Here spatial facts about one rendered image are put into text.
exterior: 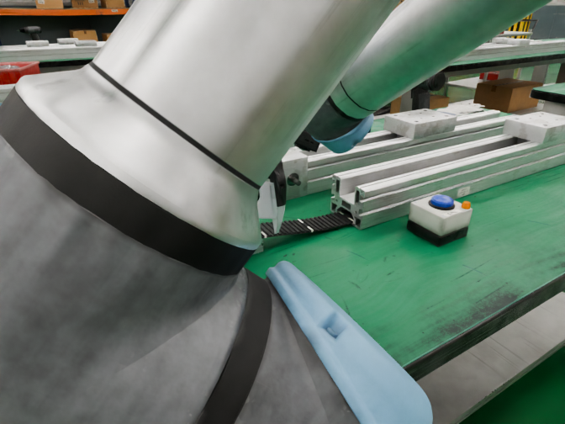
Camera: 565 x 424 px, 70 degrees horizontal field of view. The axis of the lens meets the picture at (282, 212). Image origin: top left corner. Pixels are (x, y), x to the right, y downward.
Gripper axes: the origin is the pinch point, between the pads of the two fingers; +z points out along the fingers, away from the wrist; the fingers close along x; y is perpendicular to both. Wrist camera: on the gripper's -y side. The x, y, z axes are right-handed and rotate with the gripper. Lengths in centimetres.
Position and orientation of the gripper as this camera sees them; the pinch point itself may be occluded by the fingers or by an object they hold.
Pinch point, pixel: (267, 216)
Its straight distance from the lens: 72.3
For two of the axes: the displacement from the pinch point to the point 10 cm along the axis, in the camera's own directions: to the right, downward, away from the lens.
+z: 0.0, 8.9, 4.6
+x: 5.1, 3.9, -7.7
